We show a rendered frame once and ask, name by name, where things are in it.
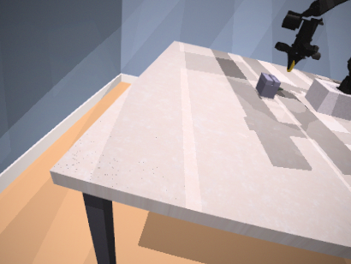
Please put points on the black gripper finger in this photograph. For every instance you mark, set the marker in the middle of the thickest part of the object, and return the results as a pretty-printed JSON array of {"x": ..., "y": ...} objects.
[
  {"x": 297, "y": 59},
  {"x": 291, "y": 58}
]

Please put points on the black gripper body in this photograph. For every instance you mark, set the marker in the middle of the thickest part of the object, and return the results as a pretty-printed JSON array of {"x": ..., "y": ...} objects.
[{"x": 284, "y": 47}]

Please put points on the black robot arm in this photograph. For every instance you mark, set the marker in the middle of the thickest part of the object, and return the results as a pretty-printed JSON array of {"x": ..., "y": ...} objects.
[{"x": 293, "y": 20}]

